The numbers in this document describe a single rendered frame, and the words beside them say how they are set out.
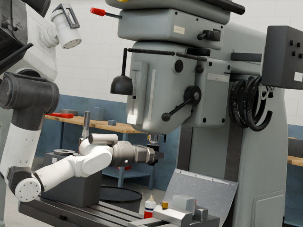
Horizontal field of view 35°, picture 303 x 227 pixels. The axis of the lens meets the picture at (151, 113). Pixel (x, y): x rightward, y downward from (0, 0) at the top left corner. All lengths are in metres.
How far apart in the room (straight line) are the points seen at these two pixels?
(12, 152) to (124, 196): 2.61
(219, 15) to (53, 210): 0.98
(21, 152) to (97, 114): 6.08
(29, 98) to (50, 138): 7.48
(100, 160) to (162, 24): 0.48
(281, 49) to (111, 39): 6.29
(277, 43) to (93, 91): 6.51
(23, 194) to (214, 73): 0.80
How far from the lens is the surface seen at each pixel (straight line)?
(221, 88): 1.84
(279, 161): 2.21
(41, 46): 1.55
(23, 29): 1.52
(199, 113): 1.75
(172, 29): 1.58
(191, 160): 2.10
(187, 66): 1.69
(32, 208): 2.09
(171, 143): 6.95
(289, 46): 1.74
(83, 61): 8.30
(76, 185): 1.98
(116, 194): 4.02
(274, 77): 1.72
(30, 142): 1.45
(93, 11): 1.62
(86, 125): 1.99
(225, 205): 1.96
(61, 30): 1.53
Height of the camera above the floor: 1.47
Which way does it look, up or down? 3 degrees down
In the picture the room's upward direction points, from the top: 6 degrees clockwise
